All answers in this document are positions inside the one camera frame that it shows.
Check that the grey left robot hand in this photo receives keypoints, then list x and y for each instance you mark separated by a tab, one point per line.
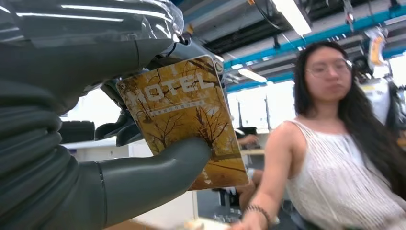
79	60

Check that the person in background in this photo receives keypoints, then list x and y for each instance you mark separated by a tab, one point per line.
249	190

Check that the person at desk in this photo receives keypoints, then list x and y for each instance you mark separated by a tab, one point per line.
333	177

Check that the black equipment case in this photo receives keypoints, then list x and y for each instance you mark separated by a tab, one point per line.
76	131

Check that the white cabinet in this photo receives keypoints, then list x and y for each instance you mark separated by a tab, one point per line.
95	150

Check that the ceiling light panel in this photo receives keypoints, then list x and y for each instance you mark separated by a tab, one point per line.
252	75
291	16

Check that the white humanoid robot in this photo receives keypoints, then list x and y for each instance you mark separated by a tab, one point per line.
379	95

